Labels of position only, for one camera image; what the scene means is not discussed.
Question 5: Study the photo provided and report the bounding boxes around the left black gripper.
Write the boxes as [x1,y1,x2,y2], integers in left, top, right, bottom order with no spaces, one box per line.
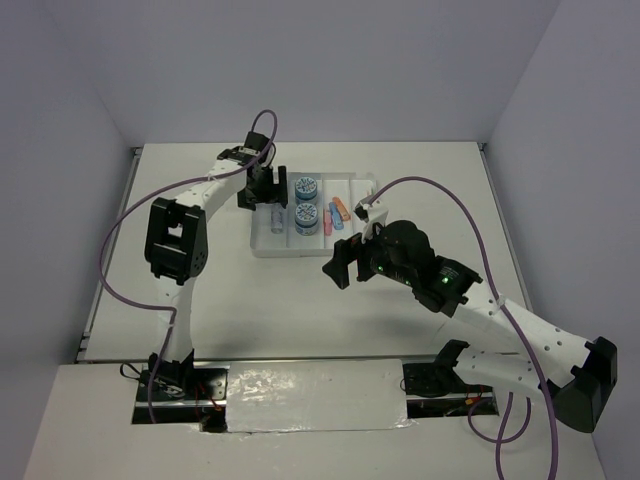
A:
[236,164,286,212]

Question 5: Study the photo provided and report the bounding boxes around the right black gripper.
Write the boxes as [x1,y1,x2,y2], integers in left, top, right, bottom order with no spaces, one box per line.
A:
[322,217,415,288]

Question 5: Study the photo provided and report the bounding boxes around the small blue bottle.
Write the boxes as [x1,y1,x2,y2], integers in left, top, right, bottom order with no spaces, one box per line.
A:
[270,204,285,234]

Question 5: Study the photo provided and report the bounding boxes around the blue highlighter marker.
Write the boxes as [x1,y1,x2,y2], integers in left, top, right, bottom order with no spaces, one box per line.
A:
[329,202,344,230]

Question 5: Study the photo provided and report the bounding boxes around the pink highlighter cap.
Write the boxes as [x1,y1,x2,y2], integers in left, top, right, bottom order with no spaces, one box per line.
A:
[323,209,333,237]

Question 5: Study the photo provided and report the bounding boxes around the orange highlighter cap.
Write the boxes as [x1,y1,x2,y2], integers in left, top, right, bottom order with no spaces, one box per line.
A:
[332,196,351,221]

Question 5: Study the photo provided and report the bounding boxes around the blue ink jar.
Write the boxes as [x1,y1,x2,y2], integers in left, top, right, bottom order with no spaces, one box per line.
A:
[294,202,320,236]
[293,176,319,205]

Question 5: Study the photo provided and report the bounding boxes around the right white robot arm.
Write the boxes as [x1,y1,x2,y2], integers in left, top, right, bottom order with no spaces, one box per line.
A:
[322,220,617,433]

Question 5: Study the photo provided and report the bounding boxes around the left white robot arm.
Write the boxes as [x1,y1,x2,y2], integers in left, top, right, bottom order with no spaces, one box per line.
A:
[144,131,288,399]

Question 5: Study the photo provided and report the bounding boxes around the white compartment tray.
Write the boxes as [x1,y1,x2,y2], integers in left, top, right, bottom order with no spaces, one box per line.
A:
[250,172,378,258]

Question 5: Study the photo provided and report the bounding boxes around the silver foil panel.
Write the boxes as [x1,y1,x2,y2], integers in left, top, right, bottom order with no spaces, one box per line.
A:
[226,359,411,433]

